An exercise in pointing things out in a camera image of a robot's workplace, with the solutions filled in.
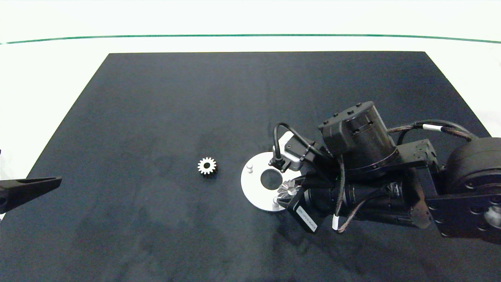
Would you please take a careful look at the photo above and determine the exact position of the round white plate with pins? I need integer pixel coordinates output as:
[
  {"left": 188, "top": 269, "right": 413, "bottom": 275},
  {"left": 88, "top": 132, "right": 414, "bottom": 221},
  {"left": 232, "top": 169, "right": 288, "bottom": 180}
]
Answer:
[{"left": 240, "top": 152, "right": 299, "bottom": 212}]

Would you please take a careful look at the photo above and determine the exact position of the small steel spur gear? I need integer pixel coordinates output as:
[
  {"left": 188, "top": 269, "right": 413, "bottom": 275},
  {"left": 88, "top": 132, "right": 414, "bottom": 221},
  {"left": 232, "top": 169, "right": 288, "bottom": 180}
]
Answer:
[{"left": 197, "top": 157, "right": 217, "bottom": 177}]

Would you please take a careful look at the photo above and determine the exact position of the dark rectangular mat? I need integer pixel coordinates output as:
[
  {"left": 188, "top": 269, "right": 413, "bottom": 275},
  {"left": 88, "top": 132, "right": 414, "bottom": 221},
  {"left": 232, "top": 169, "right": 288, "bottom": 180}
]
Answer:
[{"left": 0, "top": 51, "right": 501, "bottom": 282}]

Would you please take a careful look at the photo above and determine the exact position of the braided cable with white tag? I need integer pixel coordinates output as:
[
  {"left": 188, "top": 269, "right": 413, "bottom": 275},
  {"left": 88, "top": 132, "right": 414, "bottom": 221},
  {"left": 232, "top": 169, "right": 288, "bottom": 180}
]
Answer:
[{"left": 332, "top": 156, "right": 394, "bottom": 234}]

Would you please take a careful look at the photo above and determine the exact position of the boxy silver wrist camera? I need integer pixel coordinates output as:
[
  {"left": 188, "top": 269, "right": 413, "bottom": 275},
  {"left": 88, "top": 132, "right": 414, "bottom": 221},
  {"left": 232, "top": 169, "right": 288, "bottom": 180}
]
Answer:
[{"left": 279, "top": 131, "right": 316, "bottom": 172}]

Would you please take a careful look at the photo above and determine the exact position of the black camera cable loop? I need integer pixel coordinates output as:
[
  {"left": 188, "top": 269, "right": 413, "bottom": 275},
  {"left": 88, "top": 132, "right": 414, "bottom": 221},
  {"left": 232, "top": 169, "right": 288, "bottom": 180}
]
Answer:
[{"left": 269, "top": 122, "right": 316, "bottom": 173}]

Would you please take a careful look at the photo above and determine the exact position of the long braided cable white tag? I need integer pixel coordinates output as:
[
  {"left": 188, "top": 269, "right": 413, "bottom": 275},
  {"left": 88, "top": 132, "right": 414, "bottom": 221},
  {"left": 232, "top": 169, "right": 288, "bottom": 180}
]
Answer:
[{"left": 387, "top": 119, "right": 479, "bottom": 146}]

